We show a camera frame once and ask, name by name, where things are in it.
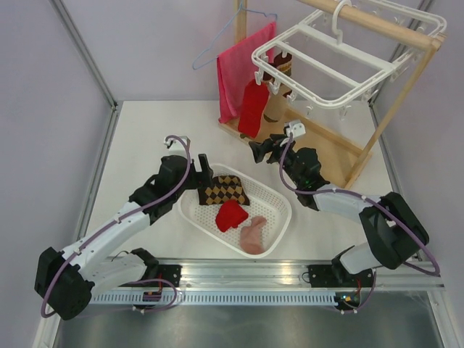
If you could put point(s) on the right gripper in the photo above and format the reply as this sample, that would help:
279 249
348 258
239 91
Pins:
259 149

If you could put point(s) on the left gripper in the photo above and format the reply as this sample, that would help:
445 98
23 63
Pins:
204 176

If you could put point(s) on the brown argyle sock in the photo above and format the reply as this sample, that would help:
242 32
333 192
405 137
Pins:
223 188

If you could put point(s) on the red sock with white print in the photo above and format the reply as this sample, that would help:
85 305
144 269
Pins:
230 215

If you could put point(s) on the plain red sock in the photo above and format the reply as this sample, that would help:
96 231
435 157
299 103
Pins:
253 105

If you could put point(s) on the pink sock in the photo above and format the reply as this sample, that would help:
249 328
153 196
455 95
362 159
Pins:
250 236

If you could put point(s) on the white clip drying hanger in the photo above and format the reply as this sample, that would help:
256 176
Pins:
345 50

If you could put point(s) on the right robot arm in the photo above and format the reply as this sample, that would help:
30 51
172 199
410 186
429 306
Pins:
393 232

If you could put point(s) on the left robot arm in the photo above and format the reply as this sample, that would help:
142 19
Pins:
67 280

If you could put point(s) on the maroon striped sock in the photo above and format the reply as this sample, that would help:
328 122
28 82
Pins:
276 105
283 63

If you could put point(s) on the white perforated plastic basket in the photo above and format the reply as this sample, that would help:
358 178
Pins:
264 201

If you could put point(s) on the wooden drying rack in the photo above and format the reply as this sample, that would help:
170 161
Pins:
347 145

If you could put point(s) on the pink cloth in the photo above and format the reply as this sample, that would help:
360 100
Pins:
235 70

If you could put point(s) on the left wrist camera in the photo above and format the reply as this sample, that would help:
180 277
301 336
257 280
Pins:
177 144

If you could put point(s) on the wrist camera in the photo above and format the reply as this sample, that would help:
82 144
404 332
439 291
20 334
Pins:
177 144
294 129

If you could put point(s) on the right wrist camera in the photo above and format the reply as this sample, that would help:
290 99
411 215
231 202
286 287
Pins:
294 129

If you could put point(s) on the aluminium mounting rail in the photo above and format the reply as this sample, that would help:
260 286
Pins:
284 273

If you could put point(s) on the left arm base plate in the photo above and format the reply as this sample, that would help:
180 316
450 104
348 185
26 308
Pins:
169 272

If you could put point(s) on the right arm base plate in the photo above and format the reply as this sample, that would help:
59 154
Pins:
327 276

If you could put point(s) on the slotted cable duct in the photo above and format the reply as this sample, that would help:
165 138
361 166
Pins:
168 296

